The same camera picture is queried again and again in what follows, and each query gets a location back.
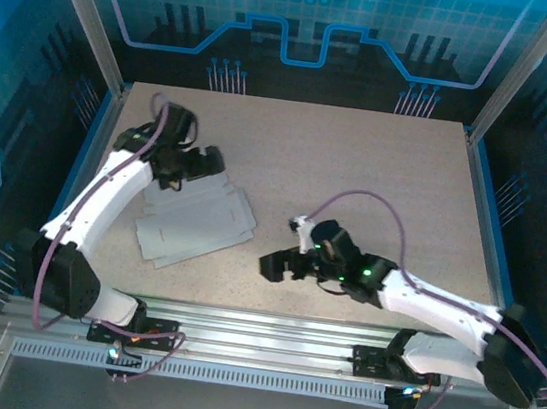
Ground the white and blue paper box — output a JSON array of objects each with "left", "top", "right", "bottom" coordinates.
[{"left": 128, "top": 159, "right": 264, "bottom": 282}]

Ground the blue table edge strip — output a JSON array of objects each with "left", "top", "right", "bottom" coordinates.
[
  {"left": 45, "top": 85, "right": 118, "bottom": 243},
  {"left": 454, "top": 140, "right": 544, "bottom": 319}
]

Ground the small black electronics module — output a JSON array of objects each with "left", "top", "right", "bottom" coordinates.
[
  {"left": 105, "top": 338, "right": 146, "bottom": 366},
  {"left": 382, "top": 383, "right": 425, "bottom": 409}
]

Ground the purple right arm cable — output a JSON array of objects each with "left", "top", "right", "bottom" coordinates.
[{"left": 282, "top": 182, "right": 547, "bottom": 409}]

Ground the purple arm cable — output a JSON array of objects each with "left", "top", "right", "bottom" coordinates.
[
  {"left": 282, "top": 182, "right": 547, "bottom": 409},
  {"left": 23, "top": 79, "right": 218, "bottom": 391}
]

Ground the aluminium mounting rail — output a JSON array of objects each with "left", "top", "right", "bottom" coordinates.
[{"left": 0, "top": 276, "right": 536, "bottom": 400}]

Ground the aluminium side rail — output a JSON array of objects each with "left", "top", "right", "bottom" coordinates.
[
  {"left": 54, "top": 77, "right": 133, "bottom": 245},
  {"left": 442, "top": 126, "right": 536, "bottom": 317}
]

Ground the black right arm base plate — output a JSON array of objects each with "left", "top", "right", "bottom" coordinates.
[{"left": 349, "top": 343, "right": 445, "bottom": 389}]

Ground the grey slotted cable duct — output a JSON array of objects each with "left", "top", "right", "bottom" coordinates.
[{"left": 9, "top": 335, "right": 393, "bottom": 408}]

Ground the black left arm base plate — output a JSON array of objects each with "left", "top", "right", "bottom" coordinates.
[{"left": 86, "top": 309, "right": 182, "bottom": 354}]

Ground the aluminium frame post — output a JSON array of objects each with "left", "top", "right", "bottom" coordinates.
[
  {"left": 20, "top": 0, "right": 144, "bottom": 99},
  {"left": 465, "top": 0, "right": 547, "bottom": 156}
]

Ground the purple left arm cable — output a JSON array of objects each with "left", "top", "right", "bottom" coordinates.
[{"left": 23, "top": 79, "right": 218, "bottom": 391}]

